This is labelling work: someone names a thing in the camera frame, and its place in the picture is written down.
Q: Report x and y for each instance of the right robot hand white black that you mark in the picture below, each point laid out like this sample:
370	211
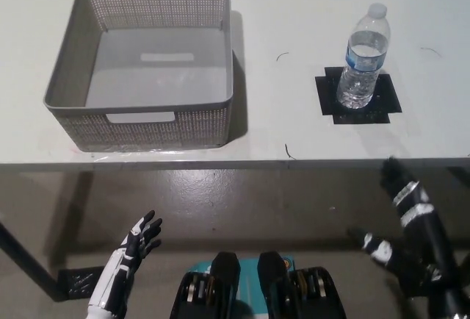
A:
422	231

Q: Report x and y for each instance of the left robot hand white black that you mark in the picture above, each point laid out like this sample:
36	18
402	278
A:
117	271

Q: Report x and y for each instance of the clear plastic water bottle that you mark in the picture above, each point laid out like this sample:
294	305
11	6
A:
361	60

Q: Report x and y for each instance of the grey metal table leg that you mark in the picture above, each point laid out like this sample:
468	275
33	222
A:
31	262

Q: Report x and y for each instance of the black tape patch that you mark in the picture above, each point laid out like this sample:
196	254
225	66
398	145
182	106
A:
386	103

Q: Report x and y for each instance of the grey perforated plastic basket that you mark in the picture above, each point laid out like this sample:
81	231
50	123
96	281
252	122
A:
110	133

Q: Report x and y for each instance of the thin dark curved thread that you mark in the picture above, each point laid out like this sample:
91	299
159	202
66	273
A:
289	153

